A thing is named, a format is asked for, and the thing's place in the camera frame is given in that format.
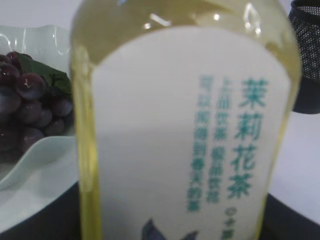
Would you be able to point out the black mesh pen holder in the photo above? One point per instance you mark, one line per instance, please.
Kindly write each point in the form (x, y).
(305, 19)

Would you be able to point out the green wavy glass plate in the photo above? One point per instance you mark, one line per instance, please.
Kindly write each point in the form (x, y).
(49, 168)

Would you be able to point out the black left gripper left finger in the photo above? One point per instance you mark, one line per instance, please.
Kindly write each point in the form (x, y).
(60, 220)

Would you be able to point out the jasmine tea bottle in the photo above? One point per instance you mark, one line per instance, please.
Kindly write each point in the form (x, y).
(180, 111)

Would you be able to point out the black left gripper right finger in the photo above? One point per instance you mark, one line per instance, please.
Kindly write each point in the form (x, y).
(280, 222)

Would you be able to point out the purple grape bunch with leaf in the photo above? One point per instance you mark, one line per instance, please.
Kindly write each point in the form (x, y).
(35, 102)

